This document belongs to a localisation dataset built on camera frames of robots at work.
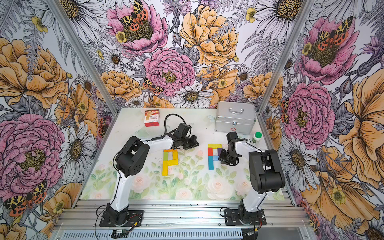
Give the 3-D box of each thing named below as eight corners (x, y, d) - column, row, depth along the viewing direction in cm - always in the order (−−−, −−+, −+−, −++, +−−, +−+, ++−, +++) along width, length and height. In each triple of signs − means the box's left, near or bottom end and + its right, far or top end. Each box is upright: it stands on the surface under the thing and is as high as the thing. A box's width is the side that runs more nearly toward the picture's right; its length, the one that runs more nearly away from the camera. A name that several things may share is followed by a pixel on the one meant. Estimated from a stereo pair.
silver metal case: (215, 135, 110) (218, 120, 97) (213, 109, 128) (215, 92, 115) (251, 135, 110) (258, 120, 97) (243, 109, 128) (249, 92, 115)
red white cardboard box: (145, 127, 112) (144, 124, 109) (146, 113, 121) (145, 110, 119) (159, 125, 113) (158, 122, 111) (159, 111, 123) (158, 108, 120)
